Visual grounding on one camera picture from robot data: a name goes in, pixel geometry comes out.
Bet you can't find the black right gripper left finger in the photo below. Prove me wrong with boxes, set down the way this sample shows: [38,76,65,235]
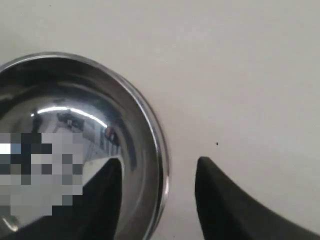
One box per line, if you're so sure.
[3,158,122,240]

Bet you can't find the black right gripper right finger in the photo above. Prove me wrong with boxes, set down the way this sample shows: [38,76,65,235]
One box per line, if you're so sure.
[194,156,320,240]

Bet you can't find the ribbed stainless steel bowl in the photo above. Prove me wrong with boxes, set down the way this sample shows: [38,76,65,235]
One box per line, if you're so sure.
[0,52,171,240]

